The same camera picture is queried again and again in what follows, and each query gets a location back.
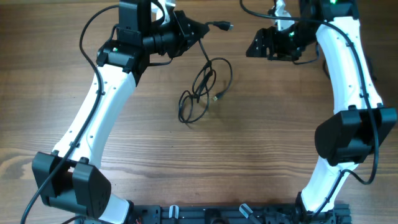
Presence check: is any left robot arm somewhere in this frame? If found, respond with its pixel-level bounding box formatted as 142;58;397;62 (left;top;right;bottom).
32;1;209;223

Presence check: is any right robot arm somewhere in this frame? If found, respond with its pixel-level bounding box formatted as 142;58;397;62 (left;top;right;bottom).
246;1;397;223

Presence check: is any right camera black cable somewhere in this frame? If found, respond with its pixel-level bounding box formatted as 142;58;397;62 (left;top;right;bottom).
239;0;381;185

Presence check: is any camera black cable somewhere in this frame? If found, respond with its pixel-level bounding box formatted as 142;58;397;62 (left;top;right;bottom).
239;0;381;185
19;4;121;224

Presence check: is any left camera black cable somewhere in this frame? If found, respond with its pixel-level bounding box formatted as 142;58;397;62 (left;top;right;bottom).
19;4;121;224

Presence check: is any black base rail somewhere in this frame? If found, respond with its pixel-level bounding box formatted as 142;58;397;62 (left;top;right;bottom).
74;203;352;224

